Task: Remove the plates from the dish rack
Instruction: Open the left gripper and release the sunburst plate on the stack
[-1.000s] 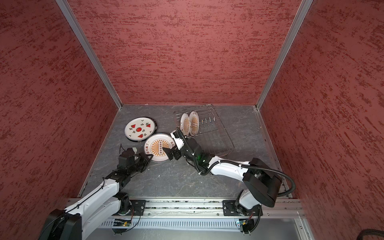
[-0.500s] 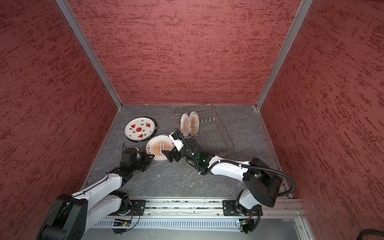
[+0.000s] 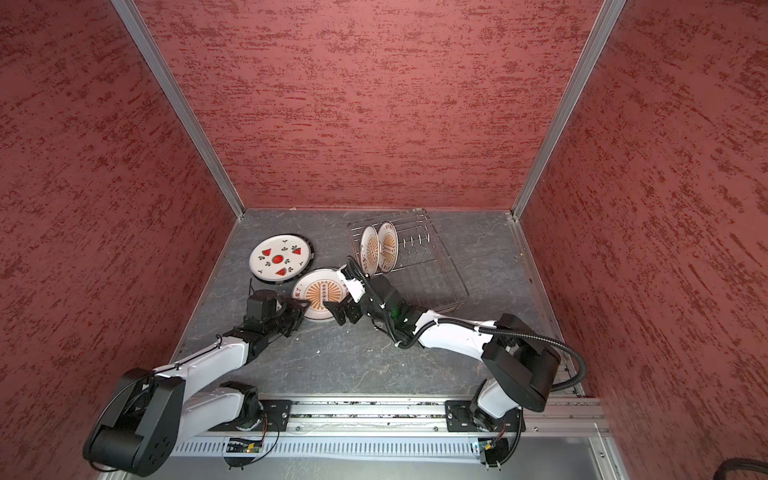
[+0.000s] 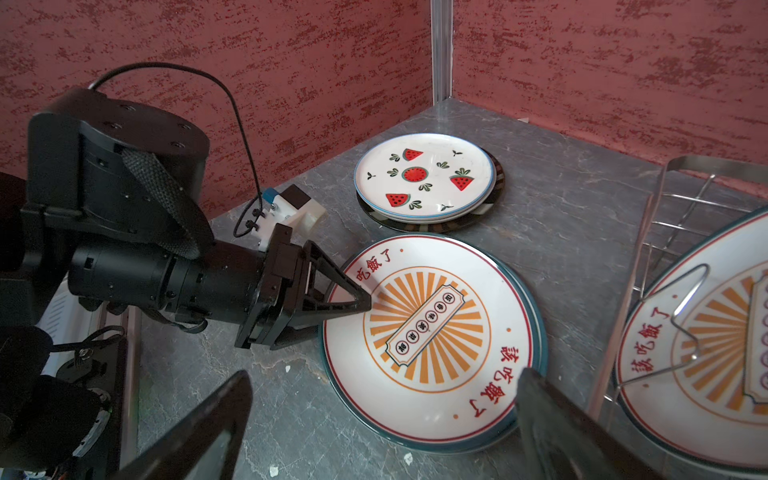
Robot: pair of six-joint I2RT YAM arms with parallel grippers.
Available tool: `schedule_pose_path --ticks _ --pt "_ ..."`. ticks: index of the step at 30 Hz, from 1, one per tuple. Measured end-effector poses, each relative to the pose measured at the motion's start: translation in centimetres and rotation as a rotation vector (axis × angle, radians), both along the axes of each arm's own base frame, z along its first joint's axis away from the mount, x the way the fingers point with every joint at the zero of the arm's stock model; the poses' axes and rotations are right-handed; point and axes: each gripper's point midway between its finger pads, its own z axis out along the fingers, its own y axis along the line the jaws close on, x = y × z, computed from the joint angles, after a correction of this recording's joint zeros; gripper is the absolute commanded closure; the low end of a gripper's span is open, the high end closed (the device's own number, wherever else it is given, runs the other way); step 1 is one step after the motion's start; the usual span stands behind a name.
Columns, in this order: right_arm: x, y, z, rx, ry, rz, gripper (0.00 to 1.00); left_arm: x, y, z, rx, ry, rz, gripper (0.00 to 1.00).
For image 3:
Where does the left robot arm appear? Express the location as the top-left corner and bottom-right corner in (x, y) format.
(83, 289), (311, 477)

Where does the right corner aluminium profile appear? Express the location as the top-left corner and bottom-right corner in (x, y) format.
(511, 0), (626, 222)

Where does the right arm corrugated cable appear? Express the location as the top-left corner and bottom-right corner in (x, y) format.
(383, 311), (588, 394)

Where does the corner aluminium profile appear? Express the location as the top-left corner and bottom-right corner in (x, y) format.
(511, 0), (626, 222)
(111, 0), (247, 221)

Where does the metal wire dish rack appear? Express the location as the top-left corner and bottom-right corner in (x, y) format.
(347, 209), (469, 314)

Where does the left corner aluminium profile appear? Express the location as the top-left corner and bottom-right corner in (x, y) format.
(111, 0), (247, 221)

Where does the perforated cable tray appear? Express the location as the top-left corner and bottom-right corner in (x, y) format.
(171, 436), (492, 463)

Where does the dark rimmed patterned plate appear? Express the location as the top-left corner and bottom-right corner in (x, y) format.
(263, 233), (316, 285)

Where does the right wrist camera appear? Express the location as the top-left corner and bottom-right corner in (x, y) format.
(338, 264), (366, 303)

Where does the orange sunburst plate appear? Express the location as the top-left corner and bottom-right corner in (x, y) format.
(360, 226), (380, 275)
(378, 222), (399, 273)
(292, 268), (348, 321)

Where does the aluminium front rail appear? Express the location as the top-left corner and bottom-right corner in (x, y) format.
(261, 396), (612, 437)

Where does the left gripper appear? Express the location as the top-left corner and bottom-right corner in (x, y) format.
(265, 296), (312, 337)

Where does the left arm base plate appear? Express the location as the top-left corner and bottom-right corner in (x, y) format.
(239, 399), (294, 433)

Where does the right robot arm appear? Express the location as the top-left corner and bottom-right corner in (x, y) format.
(324, 256), (561, 431)

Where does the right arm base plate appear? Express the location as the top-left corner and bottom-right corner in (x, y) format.
(444, 400), (526, 434)

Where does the watermelon print white plate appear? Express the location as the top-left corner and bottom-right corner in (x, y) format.
(248, 234), (313, 284)

